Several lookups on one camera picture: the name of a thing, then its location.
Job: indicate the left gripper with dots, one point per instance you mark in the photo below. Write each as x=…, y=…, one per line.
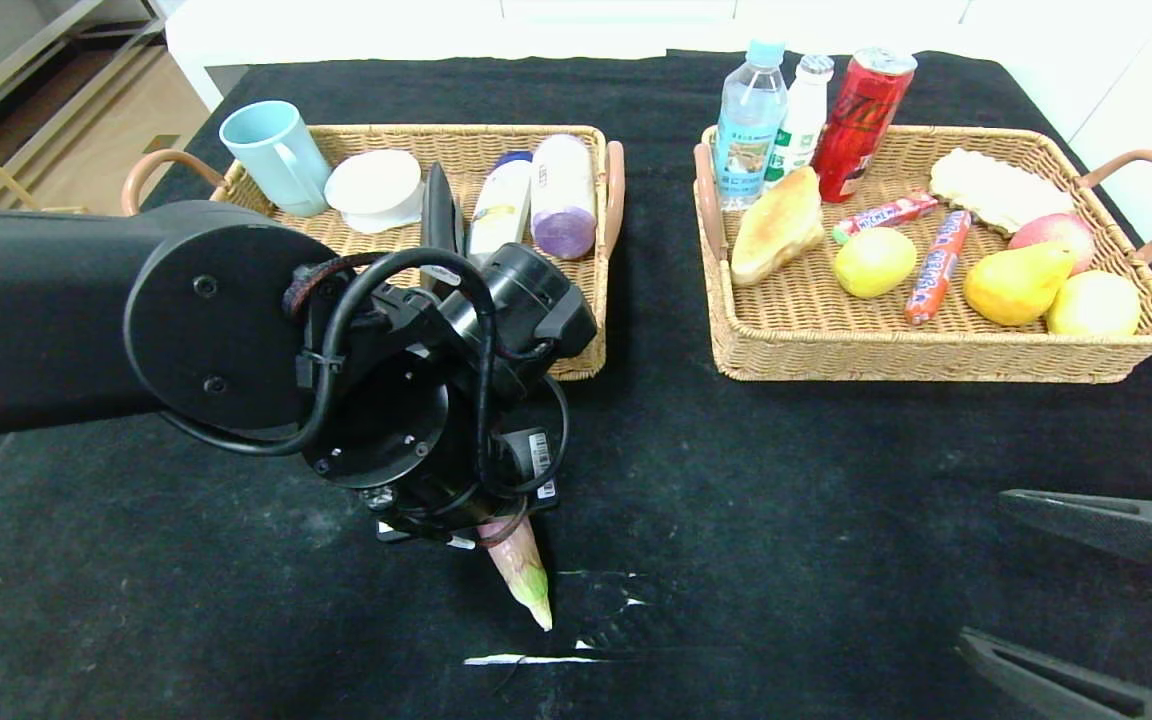
x=436, y=528

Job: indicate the purple eggplant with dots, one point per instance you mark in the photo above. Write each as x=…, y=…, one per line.
x=526, y=575

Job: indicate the black glasses case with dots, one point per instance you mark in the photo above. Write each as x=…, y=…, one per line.
x=441, y=210

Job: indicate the white bottle blue cap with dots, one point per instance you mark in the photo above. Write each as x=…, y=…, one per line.
x=499, y=205

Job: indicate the white cup purple lid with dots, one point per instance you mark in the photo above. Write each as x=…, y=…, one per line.
x=563, y=200

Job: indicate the yellow lemon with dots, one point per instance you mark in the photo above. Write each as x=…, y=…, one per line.
x=874, y=262

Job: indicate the croissant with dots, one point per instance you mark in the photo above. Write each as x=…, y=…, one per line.
x=776, y=225

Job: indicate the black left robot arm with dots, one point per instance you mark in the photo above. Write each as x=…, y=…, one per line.
x=36, y=310

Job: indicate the thin white strip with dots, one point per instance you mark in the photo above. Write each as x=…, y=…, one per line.
x=506, y=659

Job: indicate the round yellow fruit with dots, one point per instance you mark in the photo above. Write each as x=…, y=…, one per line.
x=1096, y=303

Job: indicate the yellow pear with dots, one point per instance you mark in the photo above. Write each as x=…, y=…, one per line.
x=1011, y=288

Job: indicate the white round lidded container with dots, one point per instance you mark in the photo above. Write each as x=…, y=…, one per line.
x=374, y=188

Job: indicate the long orange candy roll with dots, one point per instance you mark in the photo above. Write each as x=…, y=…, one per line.
x=938, y=270

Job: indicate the red peach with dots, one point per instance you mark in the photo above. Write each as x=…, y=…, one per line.
x=1056, y=231

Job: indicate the light blue mug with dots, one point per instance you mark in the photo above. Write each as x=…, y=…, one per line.
x=271, y=148

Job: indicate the cream waffle biscuit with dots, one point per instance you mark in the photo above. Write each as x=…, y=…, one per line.
x=986, y=188

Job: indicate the short pink candy roll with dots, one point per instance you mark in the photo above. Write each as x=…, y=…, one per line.
x=886, y=215

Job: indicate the white table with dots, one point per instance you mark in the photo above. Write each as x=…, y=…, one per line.
x=386, y=30

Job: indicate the clear water bottle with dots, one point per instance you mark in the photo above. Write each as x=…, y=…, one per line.
x=748, y=130

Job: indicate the red cola can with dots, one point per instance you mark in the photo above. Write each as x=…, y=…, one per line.
x=856, y=130

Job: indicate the white milk bottle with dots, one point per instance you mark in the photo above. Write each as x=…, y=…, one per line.
x=804, y=120

